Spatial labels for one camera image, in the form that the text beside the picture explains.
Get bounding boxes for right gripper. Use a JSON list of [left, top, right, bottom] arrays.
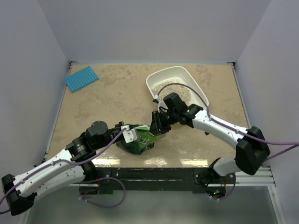
[[148, 110, 178, 137]]

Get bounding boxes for green litter bag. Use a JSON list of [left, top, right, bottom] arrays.
[[116, 125, 166, 154]]

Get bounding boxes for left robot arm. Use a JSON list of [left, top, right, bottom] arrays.
[[1, 121, 137, 216]]

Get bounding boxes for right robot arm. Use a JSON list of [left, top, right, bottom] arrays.
[[149, 93, 270, 183]]

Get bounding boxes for grey cat litter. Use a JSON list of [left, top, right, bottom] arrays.
[[151, 81, 191, 105]]

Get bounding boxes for white litter box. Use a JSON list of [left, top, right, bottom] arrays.
[[146, 66, 209, 109]]

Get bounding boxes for blue studded plate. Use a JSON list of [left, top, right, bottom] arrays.
[[64, 66, 99, 93]]

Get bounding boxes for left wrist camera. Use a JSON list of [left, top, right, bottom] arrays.
[[121, 125, 139, 143]]

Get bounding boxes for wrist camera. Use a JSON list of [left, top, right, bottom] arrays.
[[121, 125, 139, 143], [153, 98, 168, 113]]

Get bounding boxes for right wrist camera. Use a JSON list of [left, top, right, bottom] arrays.
[[153, 98, 168, 113]]

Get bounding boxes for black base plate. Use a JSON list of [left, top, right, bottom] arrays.
[[70, 167, 236, 196]]

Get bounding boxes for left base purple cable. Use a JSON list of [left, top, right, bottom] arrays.
[[78, 177, 127, 208]]

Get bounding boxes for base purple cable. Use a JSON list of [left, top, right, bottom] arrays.
[[78, 177, 127, 208], [209, 179, 236, 201]]

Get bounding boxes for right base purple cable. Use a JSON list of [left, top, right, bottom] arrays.
[[209, 179, 236, 201]]

